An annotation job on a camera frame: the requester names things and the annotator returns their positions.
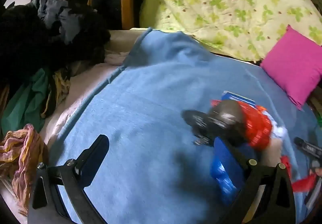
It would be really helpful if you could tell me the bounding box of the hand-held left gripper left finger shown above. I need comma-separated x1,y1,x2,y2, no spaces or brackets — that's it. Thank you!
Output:
31,135,110,224

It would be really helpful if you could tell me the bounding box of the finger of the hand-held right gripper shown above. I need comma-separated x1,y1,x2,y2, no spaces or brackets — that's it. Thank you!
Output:
192,133,215,147
182,110,214,132

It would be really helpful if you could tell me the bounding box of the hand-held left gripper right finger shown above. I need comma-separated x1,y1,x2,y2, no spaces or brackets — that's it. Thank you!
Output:
210,137,297,224

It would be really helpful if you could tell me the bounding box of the blue and white box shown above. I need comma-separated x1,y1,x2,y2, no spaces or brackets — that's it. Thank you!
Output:
221,91,256,105

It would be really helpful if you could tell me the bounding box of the red patterned garment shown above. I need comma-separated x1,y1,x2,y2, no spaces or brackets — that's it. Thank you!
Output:
211,99,274,150

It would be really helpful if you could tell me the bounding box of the blue fleece blanket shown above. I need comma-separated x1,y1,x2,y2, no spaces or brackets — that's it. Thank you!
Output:
49,28,322,224

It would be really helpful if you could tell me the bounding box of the white crumpled paper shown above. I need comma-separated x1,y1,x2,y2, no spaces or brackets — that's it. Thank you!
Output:
272,126,288,139

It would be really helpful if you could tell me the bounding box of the beige bed sheet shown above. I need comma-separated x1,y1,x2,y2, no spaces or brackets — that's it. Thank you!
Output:
0,29,151,224

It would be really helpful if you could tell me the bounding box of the pink and yellow scarf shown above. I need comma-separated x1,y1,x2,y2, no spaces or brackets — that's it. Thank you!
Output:
0,124,48,216

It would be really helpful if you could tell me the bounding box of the yellow and black cloth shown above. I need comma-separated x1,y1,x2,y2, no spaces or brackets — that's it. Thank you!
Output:
40,69,71,117

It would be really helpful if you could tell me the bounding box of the red wrapper piece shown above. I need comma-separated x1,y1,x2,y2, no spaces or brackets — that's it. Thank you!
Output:
280,156,319,193

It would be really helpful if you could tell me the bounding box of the green cloth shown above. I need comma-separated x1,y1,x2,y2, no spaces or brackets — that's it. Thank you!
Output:
1,68,51,134

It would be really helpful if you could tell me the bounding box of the pink pillow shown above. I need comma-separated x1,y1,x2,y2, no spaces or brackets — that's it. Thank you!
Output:
260,25,322,110

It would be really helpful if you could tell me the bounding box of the black elongated device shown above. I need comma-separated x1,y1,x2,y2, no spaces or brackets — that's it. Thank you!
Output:
294,137,322,159

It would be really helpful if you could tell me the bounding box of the green floral quilt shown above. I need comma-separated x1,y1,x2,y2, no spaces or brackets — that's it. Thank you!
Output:
139,0,322,62

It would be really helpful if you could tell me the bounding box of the pile of dark clothes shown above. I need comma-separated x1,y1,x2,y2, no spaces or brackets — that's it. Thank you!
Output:
0,0,111,84

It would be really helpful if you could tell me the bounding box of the wooden cabinet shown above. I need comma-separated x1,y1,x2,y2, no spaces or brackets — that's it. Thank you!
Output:
83,0,144,31

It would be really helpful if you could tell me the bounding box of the grey blue cloth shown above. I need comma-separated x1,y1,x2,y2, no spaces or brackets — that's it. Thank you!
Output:
31,0,83,44

